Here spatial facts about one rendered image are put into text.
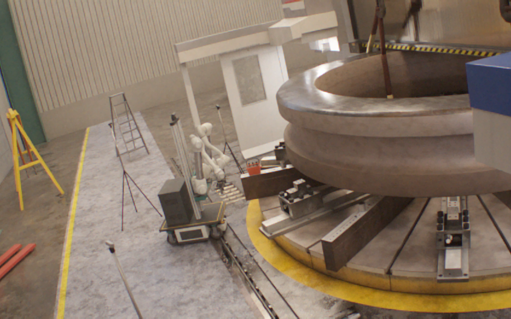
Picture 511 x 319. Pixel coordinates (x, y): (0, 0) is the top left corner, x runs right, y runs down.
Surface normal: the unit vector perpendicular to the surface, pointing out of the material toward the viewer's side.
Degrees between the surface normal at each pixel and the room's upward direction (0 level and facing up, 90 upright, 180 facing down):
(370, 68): 90
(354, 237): 90
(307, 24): 90
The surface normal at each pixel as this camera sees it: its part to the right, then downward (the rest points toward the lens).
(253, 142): 0.35, 0.24
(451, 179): -0.34, 0.37
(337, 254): 0.72, 0.09
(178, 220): -0.02, 0.33
